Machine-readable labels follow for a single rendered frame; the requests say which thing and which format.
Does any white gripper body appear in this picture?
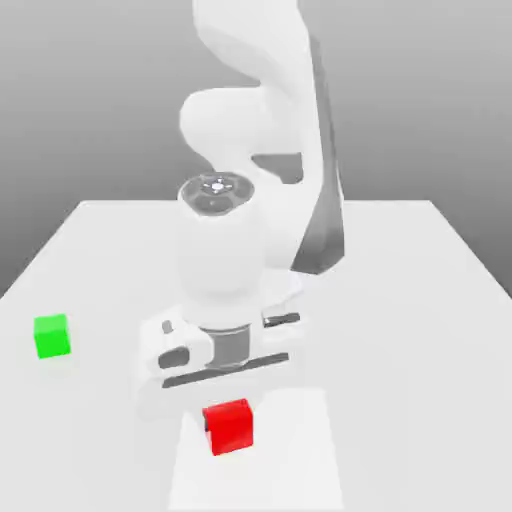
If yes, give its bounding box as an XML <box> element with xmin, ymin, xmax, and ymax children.
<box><xmin>135</xmin><ymin>351</ymin><xmax>300</xmax><ymax>422</ymax></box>

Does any small red cube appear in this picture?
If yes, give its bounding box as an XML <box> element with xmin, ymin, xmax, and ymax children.
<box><xmin>201</xmin><ymin>397</ymin><xmax>255</xmax><ymax>457</ymax></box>

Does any small green cube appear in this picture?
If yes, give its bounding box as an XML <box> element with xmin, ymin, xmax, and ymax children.
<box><xmin>33</xmin><ymin>313</ymin><xmax>73</xmax><ymax>360</ymax></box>

